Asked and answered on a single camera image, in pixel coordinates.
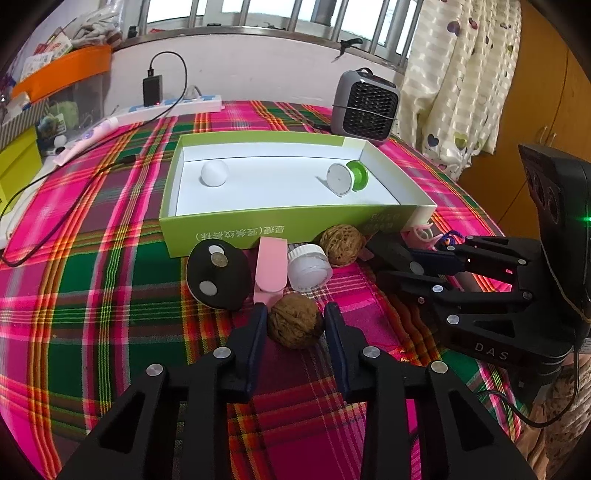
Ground cream heart-print curtain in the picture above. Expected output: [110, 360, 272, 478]
[399, 0, 522, 181]

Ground green and white cardboard box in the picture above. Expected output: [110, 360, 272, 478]
[159, 130, 438, 259]

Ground wooden cabinet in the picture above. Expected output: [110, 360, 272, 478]
[457, 4, 591, 232]

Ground white ball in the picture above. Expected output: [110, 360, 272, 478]
[201, 159, 229, 188]

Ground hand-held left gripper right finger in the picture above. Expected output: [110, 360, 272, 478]
[323, 302, 539, 480]

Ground green and white spool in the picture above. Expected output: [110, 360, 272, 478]
[325, 160, 370, 198]

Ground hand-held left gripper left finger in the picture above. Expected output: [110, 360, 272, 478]
[58, 302, 269, 480]

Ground brown walnut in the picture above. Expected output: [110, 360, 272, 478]
[318, 224, 365, 267]
[267, 294, 324, 349]

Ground black charger cable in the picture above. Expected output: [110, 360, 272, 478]
[0, 51, 188, 268]

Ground grey fan heater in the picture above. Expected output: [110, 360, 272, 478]
[330, 68, 401, 146]

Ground white work gloves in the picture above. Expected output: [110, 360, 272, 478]
[69, 11, 123, 49]

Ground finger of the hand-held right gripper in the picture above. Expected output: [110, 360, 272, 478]
[416, 236, 532, 282]
[376, 272, 532, 333]

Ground yellow-green box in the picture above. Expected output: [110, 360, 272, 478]
[0, 127, 42, 213]

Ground white jar lid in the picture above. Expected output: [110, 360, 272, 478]
[286, 244, 333, 292]

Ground small pink plastic clip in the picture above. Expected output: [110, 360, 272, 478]
[402, 222, 437, 245]

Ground black oval disc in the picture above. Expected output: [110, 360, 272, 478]
[186, 241, 254, 312]

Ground clear storage box orange lid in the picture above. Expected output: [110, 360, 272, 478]
[9, 44, 114, 153]

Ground person's right forearm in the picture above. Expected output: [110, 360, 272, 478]
[526, 351, 591, 472]

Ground blue and orange string toy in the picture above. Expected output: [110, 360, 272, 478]
[434, 231, 465, 250]

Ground metal window grille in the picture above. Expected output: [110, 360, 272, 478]
[139, 0, 426, 51]

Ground pink plastic case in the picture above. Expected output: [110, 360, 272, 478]
[253, 236, 289, 306]

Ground white and blue power strip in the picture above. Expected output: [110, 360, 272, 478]
[117, 95, 222, 125]

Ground plaid tablecloth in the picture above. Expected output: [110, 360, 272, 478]
[0, 99, 536, 480]

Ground printed paper packets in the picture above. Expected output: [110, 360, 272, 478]
[21, 28, 75, 79]

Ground black charger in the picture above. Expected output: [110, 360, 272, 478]
[142, 75, 164, 107]

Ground black clip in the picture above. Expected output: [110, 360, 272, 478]
[332, 38, 365, 60]

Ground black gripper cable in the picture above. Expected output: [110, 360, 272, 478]
[485, 351, 585, 428]

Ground grey striped box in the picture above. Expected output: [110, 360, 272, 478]
[0, 99, 51, 148]

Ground pink and white tube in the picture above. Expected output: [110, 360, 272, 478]
[53, 116, 120, 167]

